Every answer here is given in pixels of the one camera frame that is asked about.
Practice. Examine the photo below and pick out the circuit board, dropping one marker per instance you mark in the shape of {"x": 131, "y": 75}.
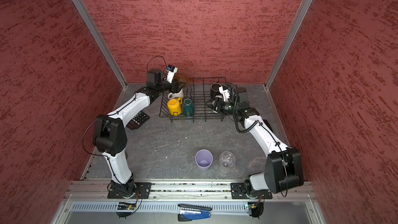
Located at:
{"x": 125, "y": 206}
{"x": 256, "y": 210}

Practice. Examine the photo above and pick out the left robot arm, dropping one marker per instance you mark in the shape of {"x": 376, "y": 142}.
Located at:
{"x": 109, "y": 130}

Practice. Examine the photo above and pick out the lavender cup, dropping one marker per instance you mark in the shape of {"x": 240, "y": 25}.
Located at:
{"x": 204, "y": 159}

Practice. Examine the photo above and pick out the black calculator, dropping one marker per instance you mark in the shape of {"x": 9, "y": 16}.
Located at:
{"x": 137, "y": 121}

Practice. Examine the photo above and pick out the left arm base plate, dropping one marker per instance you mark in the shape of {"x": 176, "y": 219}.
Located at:
{"x": 141, "y": 190}

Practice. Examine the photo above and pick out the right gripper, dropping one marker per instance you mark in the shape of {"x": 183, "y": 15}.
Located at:
{"x": 219, "y": 101}

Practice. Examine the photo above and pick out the right circuit board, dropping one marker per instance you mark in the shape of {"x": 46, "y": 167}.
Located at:
{"x": 256, "y": 210}

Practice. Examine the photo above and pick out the left circuit board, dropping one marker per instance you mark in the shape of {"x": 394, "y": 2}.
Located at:
{"x": 125, "y": 206}

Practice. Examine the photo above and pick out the white cup teal outside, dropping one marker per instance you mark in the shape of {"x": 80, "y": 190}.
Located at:
{"x": 188, "y": 107}

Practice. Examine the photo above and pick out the white mug red inside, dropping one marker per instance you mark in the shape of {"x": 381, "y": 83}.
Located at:
{"x": 176, "y": 95}

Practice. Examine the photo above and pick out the clear glass cup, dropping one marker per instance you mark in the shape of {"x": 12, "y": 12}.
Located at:
{"x": 227, "y": 159}

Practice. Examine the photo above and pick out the blue black stapler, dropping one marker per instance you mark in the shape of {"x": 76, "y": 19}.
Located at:
{"x": 193, "y": 212}

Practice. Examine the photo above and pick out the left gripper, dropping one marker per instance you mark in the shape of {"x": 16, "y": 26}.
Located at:
{"x": 175, "y": 88}

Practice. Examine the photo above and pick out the black wire dish rack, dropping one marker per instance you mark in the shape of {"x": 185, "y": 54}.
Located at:
{"x": 198, "y": 91}

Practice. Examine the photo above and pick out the olive green glass cup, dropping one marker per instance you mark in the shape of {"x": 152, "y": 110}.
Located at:
{"x": 184, "y": 80}

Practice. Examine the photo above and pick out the black mug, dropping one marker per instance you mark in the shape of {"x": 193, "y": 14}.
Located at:
{"x": 214, "y": 90}

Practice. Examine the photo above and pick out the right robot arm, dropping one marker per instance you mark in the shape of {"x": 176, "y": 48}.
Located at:
{"x": 283, "y": 169}

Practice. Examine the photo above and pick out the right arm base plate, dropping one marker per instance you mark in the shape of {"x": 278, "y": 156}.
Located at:
{"x": 245, "y": 191}

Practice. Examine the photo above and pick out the yellow mug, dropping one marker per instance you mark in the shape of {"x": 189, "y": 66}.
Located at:
{"x": 175, "y": 106}

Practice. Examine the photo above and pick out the tall white faceted mug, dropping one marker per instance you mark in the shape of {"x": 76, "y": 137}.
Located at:
{"x": 214, "y": 108}

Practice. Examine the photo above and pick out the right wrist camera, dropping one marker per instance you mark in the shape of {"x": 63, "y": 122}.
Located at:
{"x": 226, "y": 93}

